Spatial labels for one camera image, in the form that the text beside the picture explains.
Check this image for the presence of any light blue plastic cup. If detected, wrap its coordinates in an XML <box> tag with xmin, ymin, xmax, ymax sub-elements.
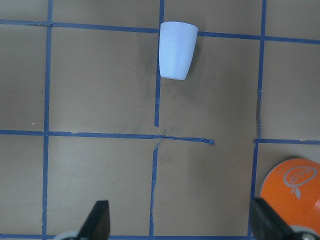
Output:
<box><xmin>158</xmin><ymin>21</ymin><xmax>198</xmax><ymax>81</ymax></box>

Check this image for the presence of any orange can with silver lid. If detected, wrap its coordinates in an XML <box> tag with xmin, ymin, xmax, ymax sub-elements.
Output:
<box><xmin>259</xmin><ymin>158</ymin><xmax>320</xmax><ymax>234</ymax></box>

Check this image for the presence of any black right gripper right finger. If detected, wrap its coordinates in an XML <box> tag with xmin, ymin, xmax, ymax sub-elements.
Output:
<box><xmin>250</xmin><ymin>197</ymin><xmax>295</xmax><ymax>240</ymax></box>

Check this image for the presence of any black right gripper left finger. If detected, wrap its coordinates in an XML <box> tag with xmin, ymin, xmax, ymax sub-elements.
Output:
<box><xmin>77</xmin><ymin>200</ymin><xmax>111</xmax><ymax>240</ymax></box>

